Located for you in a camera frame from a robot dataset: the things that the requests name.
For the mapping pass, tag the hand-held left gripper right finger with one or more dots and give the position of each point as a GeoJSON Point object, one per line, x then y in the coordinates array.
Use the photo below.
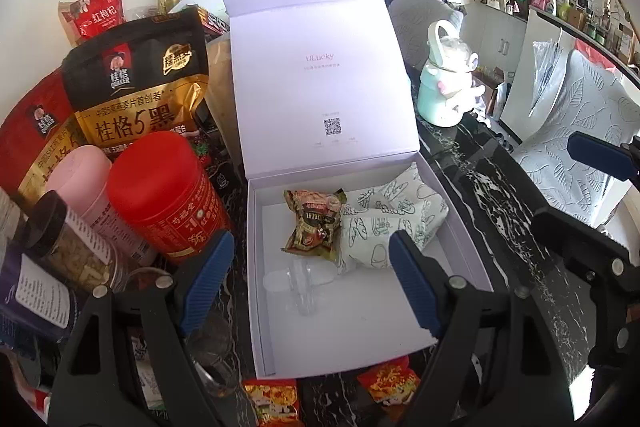
{"type": "Point", "coordinates": [417, 282]}

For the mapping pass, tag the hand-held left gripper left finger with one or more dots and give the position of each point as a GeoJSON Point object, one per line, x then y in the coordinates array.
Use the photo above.
{"type": "Point", "coordinates": [207, 282]}

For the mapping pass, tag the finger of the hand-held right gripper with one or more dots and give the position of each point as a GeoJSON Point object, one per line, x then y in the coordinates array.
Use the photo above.
{"type": "Point", "coordinates": [575, 237]}
{"type": "Point", "coordinates": [600, 154]}

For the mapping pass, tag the clear plastic holder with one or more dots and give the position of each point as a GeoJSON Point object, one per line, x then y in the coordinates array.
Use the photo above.
{"type": "Point", "coordinates": [300, 292]}

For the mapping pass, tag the red gold snack packet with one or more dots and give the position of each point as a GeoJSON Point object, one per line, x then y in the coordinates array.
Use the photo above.
{"type": "Point", "coordinates": [270, 402]}
{"type": "Point", "coordinates": [387, 382]}

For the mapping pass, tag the brown cereal packet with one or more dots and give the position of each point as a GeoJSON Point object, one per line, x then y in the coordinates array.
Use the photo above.
{"type": "Point", "coordinates": [312, 227]}

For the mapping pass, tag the white gift box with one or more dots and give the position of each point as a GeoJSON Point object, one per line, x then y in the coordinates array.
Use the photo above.
{"type": "Point", "coordinates": [320, 72]}

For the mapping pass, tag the grey leaf pattern chair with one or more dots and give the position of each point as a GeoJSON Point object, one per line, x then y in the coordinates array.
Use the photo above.
{"type": "Point", "coordinates": [425, 27]}
{"type": "Point", "coordinates": [575, 147]}

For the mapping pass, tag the clear glass mug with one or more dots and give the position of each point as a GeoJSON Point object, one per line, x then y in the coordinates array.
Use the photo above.
{"type": "Point", "coordinates": [210, 352]}

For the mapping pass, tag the clear plastic bag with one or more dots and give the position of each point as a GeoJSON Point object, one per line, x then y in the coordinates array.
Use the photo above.
{"type": "Point", "coordinates": [547, 72]}

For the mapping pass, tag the red tin can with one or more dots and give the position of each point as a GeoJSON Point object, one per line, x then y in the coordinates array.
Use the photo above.
{"type": "Point", "coordinates": [160, 192]}

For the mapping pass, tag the dark printed packet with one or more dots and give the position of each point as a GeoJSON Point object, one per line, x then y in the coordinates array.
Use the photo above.
{"type": "Point", "coordinates": [215, 167]}

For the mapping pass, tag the small jar black lid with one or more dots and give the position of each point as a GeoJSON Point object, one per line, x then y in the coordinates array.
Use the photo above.
{"type": "Point", "coordinates": [85, 257]}

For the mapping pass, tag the row of bottles and jars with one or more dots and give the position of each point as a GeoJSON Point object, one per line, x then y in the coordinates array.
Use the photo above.
{"type": "Point", "coordinates": [585, 17]}

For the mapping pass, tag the white cabinet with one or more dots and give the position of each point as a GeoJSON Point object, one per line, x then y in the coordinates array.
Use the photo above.
{"type": "Point", "coordinates": [500, 42]}

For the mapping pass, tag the pink bottle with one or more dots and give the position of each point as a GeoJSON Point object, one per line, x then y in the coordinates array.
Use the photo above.
{"type": "Point", "coordinates": [90, 187]}

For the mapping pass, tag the mint green kettle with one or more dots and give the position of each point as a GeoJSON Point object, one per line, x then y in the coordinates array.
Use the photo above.
{"type": "Point", "coordinates": [440, 102]}

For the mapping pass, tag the clear jar purple label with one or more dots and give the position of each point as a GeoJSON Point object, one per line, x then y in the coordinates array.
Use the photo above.
{"type": "Point", "coordinates": [30, 302]}

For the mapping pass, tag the brown paper bag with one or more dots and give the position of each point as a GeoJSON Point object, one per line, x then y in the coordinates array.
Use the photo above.
{"type": "Point", "coordinates": [225, 92]}

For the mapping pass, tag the black oat pouch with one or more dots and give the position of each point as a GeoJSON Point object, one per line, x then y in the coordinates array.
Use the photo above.
{"type": "Point", "coordinates": [135, 97]}

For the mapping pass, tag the red oat pouch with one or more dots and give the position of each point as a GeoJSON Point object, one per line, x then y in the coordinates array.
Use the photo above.
{"type": "Point", "coordinates": [30, 142]}

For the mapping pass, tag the red black box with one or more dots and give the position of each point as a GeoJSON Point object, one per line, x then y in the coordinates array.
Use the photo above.
{"type": "Point", "coordinates": [212, 23]}

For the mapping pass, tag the red goji berry packet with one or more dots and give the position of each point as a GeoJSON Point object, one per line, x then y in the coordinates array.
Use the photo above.
{"type": "Point", "coordinates": [95, 17]}

